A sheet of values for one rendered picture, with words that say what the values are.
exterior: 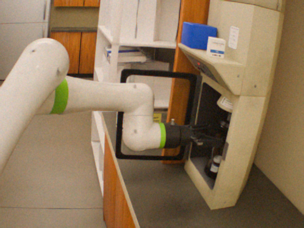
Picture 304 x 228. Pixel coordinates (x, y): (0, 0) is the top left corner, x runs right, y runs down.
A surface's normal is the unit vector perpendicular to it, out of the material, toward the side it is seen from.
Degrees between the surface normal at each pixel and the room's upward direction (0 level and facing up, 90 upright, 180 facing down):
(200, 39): 90
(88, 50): 90
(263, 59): 90
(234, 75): 90
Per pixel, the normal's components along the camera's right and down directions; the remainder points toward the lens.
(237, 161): 0.26, 0.39
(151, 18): -0.40, 0.40
